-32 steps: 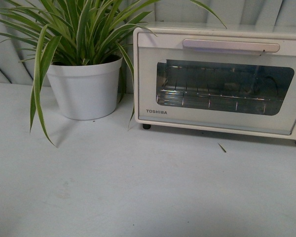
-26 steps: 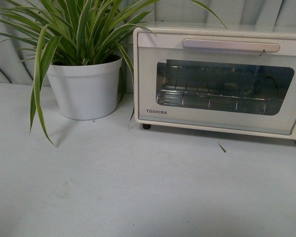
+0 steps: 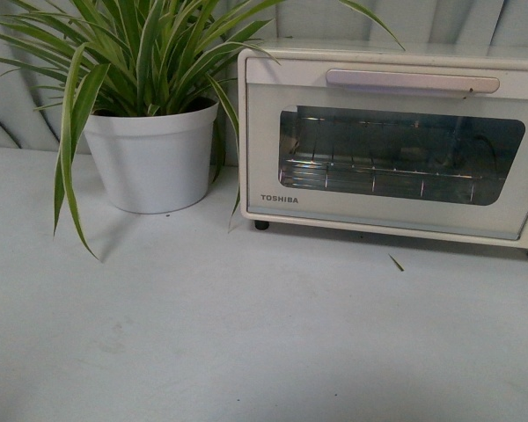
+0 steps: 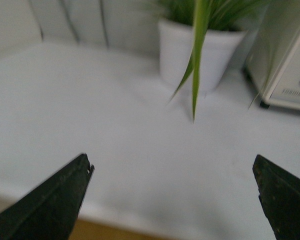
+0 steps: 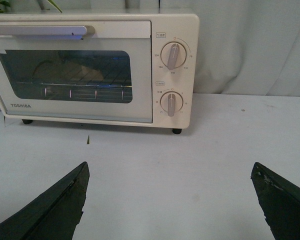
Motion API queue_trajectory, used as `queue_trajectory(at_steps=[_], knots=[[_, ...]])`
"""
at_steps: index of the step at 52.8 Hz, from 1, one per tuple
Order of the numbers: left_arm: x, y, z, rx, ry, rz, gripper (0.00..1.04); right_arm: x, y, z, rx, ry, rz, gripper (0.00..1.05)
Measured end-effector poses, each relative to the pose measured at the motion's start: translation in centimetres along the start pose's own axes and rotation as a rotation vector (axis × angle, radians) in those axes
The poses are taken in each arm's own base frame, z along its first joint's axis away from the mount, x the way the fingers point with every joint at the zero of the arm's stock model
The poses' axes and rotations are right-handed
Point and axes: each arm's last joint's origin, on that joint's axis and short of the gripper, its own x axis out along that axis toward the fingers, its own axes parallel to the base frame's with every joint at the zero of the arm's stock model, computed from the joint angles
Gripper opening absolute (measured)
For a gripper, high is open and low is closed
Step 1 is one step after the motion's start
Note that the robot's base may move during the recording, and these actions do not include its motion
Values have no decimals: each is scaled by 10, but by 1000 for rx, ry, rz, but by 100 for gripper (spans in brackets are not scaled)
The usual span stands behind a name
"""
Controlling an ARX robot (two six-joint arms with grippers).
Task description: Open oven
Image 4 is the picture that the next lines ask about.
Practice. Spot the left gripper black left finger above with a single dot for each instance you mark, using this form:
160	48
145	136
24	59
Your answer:
50	211

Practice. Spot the green leafy plant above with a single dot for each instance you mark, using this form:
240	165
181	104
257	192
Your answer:
204	15

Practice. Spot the white plant pot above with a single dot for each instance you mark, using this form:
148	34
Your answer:
176	49

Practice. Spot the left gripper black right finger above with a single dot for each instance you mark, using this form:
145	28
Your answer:
279	196

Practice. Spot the white toaster oven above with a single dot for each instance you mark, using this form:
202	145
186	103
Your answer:
273	63

